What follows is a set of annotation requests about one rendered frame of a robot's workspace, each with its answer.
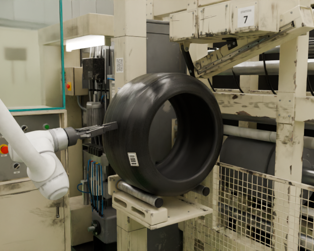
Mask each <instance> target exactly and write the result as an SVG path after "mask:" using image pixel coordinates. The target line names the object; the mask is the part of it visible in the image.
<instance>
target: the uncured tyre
mask: <svg viewBox="0 0 314 251"><path fill-rule="evenodd" d="M167 100H169V102H170V103H171V105H172V106H173V108H174V111H175V114H176V118H177V135H176V139H175V142H174V145H173V147H172V149H171V151H170V152H169V154H168V155H167V156H166V157H165V158H164V159H163V160H162V161H161V162H159V163H158V164H156V165H154V163H153V161H152V159H151V155H150V150H149V133H150V128H151V124H152V121H153V119H154V117H155V115H156V113H157V111H158V110H159V108H160V107H161V106H162V105H163V104H164V103H165V102H166V101H167ZM112 122H117V123H118V129H114V130H110V131H106V132H105V134H104V133H103V134H102V141H103V148H104V152H105V155H106V158H107V160H108V162H109V164H110V165H111V167H112V168H113V170H114V171H115V172H116V173H117V174H118V176H119V177H121V178H122V179H123V180H124V181H126V182H127V183H129V184H131V185H133V186H135V187H138V188H140V189H142V190H144V191H146V192H149V193H151V194H154V195H157V196H164V197H169V196H178V195H182V194H185V193H187V192H189V191H191V190H193V189H194V188H195V187H197V186H198V185H199V184H200V183H201V182H202V181H203V180H204V179H205V178H206V177H207V176H208V174H209V173H210V172H211V170H212V169H213V167H214V165H215V163H216V161H217V159H218V157H219V154H220V151H221V148H222V143H223V119H222V114H221V110H220V107H219V104H218V102H217V99H216V98H215V96H214V94H213V93H212V91H211V90H210V89H209V88H208V87H207V86H206V85H205V84H204V83H203V82H201V81H200V80H199V79H197V78H194V77H192V76H190V75H187V74H184V73H148V74H144V75H141V76H138V77H136V78H134V79H132V80H131V81H129V82H127V83H126V84H125V85H123V86H122V87H121V88H120V89H119V90H118V91H117V93H116V94H115V95H114V97H113V98H112V100H111V102H110V103H109V106H108V108H107V110H106V113H105V116H104V121H103V124H108V123H112ZM128 153H136V157H137V161H138V165H139V166H131V164H130V161H129V157H128Z"/></svg>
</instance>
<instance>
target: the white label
mask: <svg viewBox="0 0 314 251"><path fill-rule="evenodd" d="M128 157H129V161H130V164H131V166H139V165H138V161H137V157H136V153H128Z"/></svg>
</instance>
